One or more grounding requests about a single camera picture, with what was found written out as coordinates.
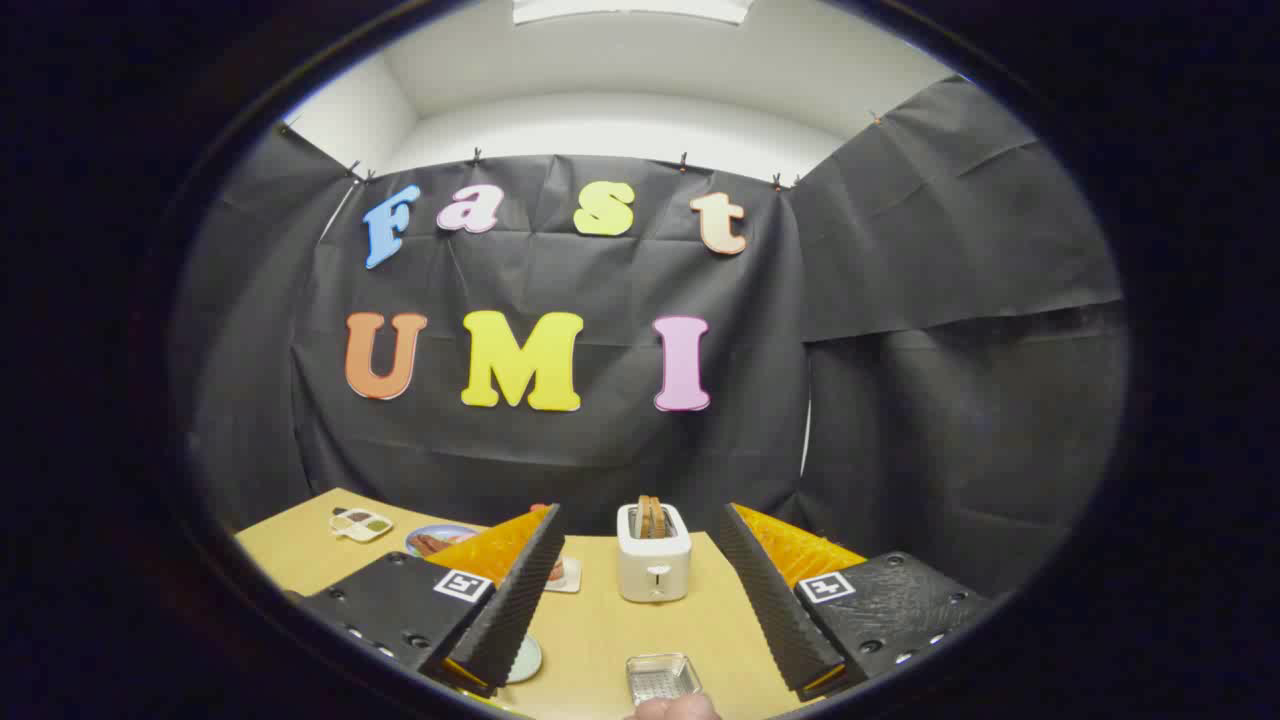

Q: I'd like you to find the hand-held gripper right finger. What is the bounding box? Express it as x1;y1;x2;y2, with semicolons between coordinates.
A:
715;502;998;701

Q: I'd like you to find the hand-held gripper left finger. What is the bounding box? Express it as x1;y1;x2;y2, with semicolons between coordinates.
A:
285;503;567;699

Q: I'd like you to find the clear plastic water bottle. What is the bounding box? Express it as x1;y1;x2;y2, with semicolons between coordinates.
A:
530;503;567;584

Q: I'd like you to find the light green plate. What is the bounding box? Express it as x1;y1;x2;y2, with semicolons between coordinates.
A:
505;635;544;685

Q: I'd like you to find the blue rimmed colourful plate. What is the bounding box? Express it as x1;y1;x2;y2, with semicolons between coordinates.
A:
405;524;481;559

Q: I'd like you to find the white toaster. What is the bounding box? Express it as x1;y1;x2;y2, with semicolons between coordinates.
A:
616;503;693;603

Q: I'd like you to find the metal mesh basket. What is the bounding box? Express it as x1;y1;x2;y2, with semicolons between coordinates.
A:
626;653;703;707

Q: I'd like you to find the white divided sauce dish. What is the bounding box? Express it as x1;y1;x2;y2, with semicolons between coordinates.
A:
329;507;394;543

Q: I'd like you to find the ceiling light panel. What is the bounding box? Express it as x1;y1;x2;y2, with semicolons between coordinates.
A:
512;0;753;26

